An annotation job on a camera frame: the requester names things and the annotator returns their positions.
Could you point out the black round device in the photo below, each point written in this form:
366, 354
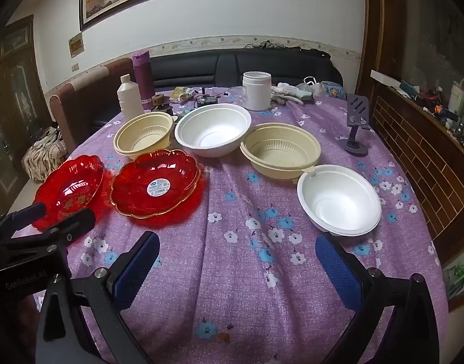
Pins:
207, 100

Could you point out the wooden brick-pattern counter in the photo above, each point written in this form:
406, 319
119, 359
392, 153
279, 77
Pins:
414, 148

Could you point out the small yellow wall plaque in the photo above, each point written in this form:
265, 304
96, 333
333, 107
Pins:
75, 44

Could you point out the white foam bowl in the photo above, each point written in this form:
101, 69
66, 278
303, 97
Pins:
213, 129
338, 201

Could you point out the black leather sofa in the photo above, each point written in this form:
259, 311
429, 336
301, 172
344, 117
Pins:
224, 66

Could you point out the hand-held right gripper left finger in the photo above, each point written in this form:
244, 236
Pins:
137, 269

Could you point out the wall socket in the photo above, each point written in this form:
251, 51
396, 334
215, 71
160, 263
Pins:
75, 67

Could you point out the red plastic plate gold print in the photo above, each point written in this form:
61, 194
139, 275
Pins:
72, 182

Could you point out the clear printed plastic bag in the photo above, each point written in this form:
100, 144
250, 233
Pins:
332, 91

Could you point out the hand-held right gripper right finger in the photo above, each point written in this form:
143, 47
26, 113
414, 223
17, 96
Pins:
340, 269

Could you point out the red plastic plate white sticker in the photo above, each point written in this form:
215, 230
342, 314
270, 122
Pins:
141, 193

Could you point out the purple thermos flask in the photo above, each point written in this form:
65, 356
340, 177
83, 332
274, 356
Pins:
143, 72

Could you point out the purple floral tablecloth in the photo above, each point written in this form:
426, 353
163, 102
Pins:
254, 273

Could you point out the white work gloves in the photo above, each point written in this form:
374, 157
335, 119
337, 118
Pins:
290, 94

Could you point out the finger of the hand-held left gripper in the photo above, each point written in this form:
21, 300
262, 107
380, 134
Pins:
27, 213
72, 222

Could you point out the small dark jar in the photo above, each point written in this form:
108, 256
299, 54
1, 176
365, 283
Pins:
158, 101

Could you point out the grey phone stand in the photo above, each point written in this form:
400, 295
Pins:
358, 121

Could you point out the brown armchair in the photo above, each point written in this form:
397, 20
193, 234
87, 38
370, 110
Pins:
88, 98

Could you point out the dark wooden glass cabinet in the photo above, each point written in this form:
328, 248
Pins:
16, 83

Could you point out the white plastic jar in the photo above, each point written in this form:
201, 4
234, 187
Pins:
256, 91

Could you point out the patterned blanket bundle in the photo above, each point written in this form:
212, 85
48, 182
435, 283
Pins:
42, 155

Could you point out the cream ribbed plastic bowl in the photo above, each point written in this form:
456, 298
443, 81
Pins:
141, 144
277, 151

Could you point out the white plastic bottle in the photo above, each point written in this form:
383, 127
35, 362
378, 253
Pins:
129, 98

